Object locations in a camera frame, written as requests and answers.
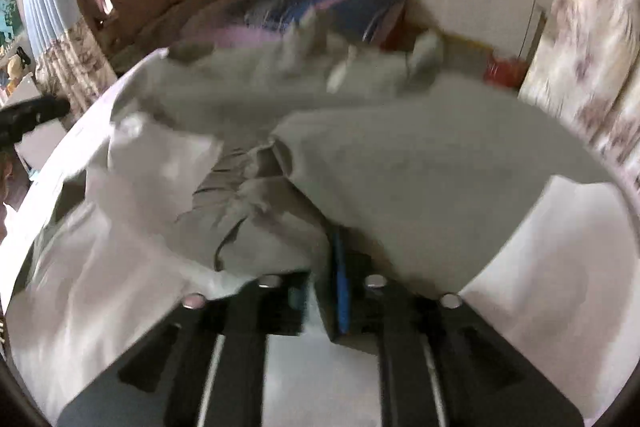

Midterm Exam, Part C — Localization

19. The stuffed toy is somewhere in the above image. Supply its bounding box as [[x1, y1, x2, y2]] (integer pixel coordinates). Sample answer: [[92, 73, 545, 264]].
[[4, 47, 34, 96]]

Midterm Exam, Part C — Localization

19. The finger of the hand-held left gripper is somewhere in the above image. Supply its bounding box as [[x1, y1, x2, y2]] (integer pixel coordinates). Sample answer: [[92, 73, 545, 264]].
[[0, 96, 70, 145]]

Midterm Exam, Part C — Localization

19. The red container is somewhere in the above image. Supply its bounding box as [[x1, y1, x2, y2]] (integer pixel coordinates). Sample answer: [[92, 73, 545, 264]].
[[482, 56, 529, 88]]

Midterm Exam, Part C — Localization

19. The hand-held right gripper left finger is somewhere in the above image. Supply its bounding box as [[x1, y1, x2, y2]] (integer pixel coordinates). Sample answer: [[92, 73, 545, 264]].
[[57, 273, 311, 427]]

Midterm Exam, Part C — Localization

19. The brown headboard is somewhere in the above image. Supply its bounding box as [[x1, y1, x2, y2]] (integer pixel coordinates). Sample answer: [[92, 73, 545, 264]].
[[95, 0, 253, 60]]

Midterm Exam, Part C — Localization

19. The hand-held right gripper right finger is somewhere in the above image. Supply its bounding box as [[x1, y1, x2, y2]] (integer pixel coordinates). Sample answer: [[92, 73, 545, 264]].
[[327, 227, 583, 427]]

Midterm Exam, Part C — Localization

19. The blue floral curtain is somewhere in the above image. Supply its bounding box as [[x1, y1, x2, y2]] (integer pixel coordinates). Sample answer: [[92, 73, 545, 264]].
[[20, 0, 118, 118], [517, 0, 640, 195]]

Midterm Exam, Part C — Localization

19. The wall poster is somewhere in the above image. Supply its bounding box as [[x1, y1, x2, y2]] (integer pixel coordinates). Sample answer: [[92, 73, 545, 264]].
[[0, 0, 26, 48]]

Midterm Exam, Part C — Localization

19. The bed with pink floral sheet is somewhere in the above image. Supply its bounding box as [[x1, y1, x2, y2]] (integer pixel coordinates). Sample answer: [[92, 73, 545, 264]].
[[0, 52, 628, 427]]

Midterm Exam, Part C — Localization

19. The grey and white large garment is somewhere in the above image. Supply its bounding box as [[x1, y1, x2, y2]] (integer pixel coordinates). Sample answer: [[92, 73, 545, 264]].
[[85, 29, 616, 298]]

